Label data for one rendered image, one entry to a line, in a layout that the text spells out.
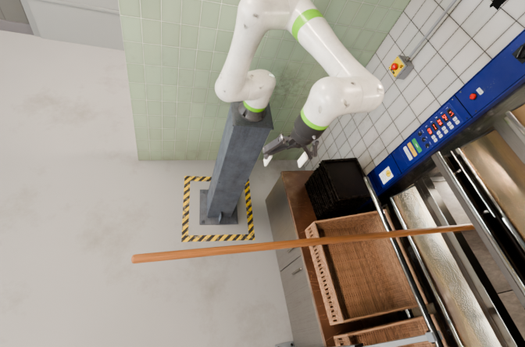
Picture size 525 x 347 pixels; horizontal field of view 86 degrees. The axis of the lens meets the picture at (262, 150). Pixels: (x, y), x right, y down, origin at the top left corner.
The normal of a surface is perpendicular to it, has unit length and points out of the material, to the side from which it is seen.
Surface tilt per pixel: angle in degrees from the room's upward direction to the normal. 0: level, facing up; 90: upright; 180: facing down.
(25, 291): 0
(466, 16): 90
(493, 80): 90
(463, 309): 70
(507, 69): 90
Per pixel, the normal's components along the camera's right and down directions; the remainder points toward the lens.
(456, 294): -0.80, -0.21
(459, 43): -0.95, -0.01
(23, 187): 0.27, -0.58
